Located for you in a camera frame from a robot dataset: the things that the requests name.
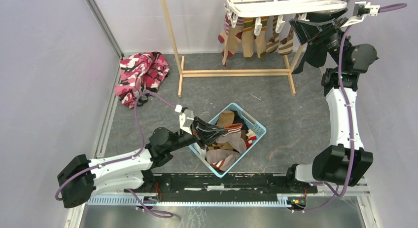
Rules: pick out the red santa sock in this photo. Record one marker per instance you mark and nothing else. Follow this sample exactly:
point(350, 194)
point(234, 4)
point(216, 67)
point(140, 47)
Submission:
point(250, 138)

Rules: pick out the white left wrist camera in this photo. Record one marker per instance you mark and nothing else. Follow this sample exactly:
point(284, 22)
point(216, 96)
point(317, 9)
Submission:
point(186, 118)

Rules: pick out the brown striped sock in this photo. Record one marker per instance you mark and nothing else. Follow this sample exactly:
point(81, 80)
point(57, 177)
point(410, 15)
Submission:
point(286, 44)
point(273, 43)

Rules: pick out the white clip hanger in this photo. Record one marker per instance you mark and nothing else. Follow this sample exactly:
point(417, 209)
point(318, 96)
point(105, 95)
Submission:
point(263, 8)

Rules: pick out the beige pink sock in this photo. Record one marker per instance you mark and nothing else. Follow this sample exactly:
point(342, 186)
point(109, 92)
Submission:
point(233, 137)

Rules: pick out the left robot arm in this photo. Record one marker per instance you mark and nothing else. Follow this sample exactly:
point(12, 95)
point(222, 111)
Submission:
point(83, 178)

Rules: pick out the light blue laundry basket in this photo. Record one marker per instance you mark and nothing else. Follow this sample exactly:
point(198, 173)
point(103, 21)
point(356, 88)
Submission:
point(257, 127)

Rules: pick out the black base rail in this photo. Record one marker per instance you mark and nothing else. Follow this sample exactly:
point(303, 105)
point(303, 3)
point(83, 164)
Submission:
point(233, 187)

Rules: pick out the black sock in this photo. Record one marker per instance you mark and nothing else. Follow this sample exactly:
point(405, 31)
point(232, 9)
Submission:
point(315, 55)

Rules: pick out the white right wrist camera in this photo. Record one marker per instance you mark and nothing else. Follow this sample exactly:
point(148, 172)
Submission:
point(362, 9)

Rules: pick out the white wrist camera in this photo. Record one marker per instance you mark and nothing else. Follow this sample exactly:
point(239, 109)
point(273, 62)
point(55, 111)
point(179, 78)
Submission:
point(362, 9)
point(186, 118)

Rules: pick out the navy blue sock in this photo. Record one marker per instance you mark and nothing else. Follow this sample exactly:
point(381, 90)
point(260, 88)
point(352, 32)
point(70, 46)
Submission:
point(240, 118)

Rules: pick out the tan ribbed sock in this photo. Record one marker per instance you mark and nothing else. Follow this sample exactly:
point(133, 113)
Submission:
point(225, 119)

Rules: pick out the pink camouflage cloth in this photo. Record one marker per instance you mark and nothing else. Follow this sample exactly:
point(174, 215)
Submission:
point(140, 72)

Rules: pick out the red purple striped sock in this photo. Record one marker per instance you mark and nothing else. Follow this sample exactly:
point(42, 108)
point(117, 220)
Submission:
point(224, 38)

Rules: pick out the wooden hanger stand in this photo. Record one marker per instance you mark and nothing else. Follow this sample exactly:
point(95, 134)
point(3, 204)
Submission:
point(183, 73)

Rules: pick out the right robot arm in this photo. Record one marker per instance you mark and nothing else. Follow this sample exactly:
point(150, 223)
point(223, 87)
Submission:
point(345, 161)

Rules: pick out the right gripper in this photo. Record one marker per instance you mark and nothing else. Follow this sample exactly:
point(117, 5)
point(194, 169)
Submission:
point(305, 30)

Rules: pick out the light blue cable tray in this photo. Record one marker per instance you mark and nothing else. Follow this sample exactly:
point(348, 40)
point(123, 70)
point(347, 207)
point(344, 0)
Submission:
point(127, 200)

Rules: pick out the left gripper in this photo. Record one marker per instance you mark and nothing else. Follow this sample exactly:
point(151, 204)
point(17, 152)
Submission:
point(206, 132)

